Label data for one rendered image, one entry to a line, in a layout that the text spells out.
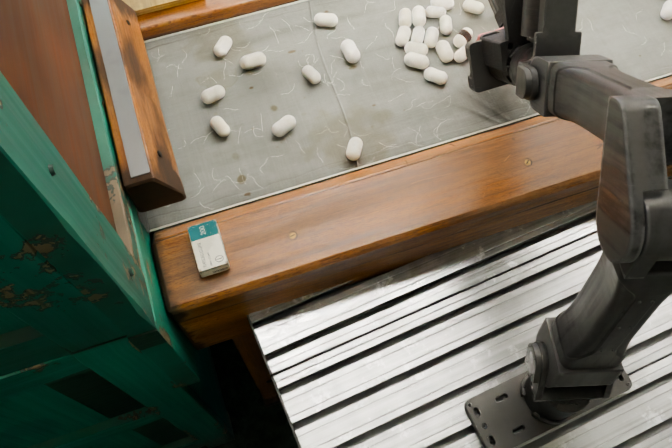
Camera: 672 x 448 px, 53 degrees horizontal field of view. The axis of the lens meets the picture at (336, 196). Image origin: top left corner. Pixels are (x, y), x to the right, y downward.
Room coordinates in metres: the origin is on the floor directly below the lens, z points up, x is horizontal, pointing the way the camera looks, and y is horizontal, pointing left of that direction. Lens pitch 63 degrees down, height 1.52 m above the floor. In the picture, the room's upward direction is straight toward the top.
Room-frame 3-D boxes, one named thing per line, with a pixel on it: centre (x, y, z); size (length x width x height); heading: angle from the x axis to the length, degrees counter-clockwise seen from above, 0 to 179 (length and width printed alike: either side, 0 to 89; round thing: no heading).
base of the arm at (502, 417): (0.15, -0.26, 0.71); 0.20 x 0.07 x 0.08; 114
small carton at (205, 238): (0.30, 0.15, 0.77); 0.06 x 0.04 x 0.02; 19
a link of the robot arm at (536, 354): (0.16, -0.26, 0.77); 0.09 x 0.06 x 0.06; 93
